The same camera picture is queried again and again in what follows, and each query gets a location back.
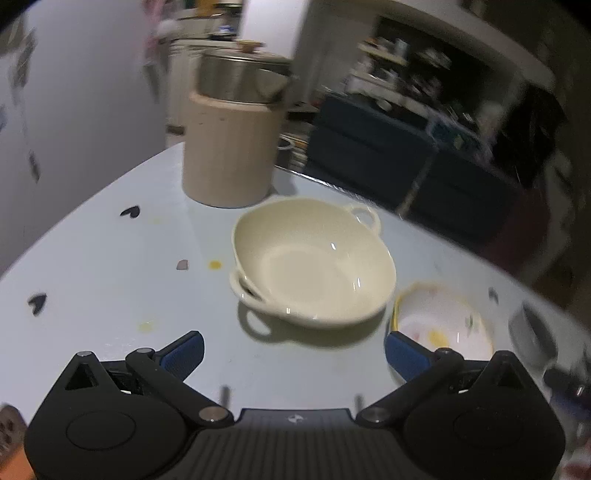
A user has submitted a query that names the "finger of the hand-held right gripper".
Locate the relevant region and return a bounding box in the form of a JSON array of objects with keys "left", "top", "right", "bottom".
[{"left": 542, "top": 367, "right": 591, "bottom": 412}]

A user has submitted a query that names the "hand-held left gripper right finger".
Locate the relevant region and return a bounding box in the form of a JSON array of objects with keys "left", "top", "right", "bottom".
[{"left": 355, "top": 332, "right": 542, "bottom": 428}]

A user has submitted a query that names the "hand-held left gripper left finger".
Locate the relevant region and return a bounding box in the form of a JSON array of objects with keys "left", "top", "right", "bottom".
[{"left": 48, "top": 330, "right": 234, "bottom": 428}]

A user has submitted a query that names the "floral bowl with yellow rim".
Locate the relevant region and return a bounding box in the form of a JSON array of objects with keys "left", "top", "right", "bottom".
[{"left": 390, "top": 281, "right": 495, "bottom": 384}]

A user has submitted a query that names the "round steel bowl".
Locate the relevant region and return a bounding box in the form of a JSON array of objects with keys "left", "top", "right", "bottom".
[{"left": 508, "top": 300, "right": 561, "bottom": 370}]

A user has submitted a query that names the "cream bowl with handles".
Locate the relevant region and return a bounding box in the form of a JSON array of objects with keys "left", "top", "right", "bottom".
[{"left": 229, "top": 197, "right": 398, "bottom": 329}]

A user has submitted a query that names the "purple storage box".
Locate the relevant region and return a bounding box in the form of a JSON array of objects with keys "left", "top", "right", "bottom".
[{"left": 480, "top": 185, "right": 573, "bottom": 280}]

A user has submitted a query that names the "dark blue storage box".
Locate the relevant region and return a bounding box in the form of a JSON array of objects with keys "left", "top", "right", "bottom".
[
  {"left": 406, "top": 148, "right": 522, "bottom": 241},
  {"left": 307, "top": 95, "right": 437, "bottom": 217}
]

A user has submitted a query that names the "wooden stick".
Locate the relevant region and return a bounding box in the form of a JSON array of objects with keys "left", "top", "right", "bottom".
[{"left": 401, "top": 152, "right": 435, "bottom": 216}]

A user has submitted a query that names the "smartphone with orange case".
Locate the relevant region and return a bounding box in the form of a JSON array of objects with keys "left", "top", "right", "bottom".
[{"left": 0, "top": 404, "right": 28, "bottom": 480}]

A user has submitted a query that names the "beige cooker with steel lid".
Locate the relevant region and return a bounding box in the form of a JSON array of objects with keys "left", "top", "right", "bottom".
[{"left": 181, "top": 41, "right": 294, "bottom": 208}]

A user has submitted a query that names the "white refrigerator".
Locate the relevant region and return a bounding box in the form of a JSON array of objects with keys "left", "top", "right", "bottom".
[{"left": 0, "top": 0, "right": 168, "bottom": 278}]

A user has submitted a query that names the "white cabinet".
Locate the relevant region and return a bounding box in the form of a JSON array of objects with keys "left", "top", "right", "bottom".
[{"left": 166, "top": 39, "right": 241, "bottom": 139}]

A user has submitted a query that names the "cluttered shelf unit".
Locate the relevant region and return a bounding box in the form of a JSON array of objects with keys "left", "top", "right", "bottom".
[{"left": 346, "top": 14, "right": 555, "bottom": 153}]

